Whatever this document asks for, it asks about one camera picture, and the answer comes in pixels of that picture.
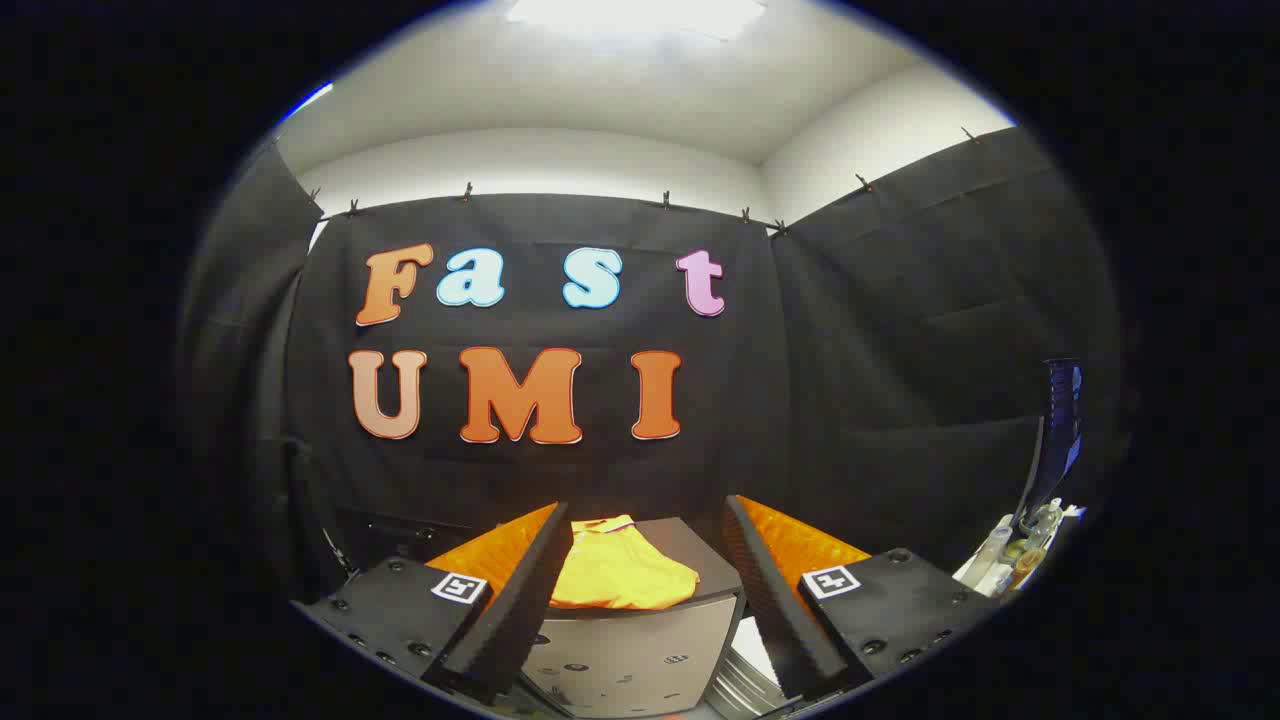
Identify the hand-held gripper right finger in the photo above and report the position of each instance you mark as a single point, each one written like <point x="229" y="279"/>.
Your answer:
<point x="780" y="620"/>

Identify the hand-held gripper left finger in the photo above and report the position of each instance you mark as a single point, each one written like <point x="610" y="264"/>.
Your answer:
<point x="520" y="610"/>

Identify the yellow polo shirt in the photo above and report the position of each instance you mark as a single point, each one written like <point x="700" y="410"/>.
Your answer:
<point x="620" y="570"/>

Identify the white sheet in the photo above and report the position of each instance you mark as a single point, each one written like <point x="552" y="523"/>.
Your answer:
<point x="755" y="645"/>

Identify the silver ribbed panel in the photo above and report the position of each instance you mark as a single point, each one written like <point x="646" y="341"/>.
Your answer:
<point x="740" y="692"/>

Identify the black backdrop cloth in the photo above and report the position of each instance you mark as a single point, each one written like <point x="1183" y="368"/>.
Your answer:
<point x="850" y="400"/>

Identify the amber jar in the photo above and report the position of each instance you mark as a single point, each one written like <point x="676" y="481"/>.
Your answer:
<point x="1025" y="565"/>

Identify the clear plastic bottle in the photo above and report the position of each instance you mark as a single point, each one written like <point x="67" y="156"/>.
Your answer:
<point x="1047" y="520"/>

